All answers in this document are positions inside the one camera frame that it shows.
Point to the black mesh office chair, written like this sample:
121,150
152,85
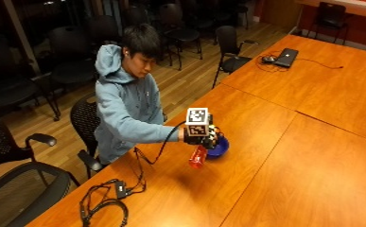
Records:
19,195
6,142
85,126

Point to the white marker cube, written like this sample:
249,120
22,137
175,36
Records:
197,122

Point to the red plastic bottle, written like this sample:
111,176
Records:
197,157

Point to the blue bowl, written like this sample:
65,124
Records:
219,150

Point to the the person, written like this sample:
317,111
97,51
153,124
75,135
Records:
124,104

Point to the black laptop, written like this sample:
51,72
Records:
287,57

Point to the black hub box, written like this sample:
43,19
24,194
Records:
120,189

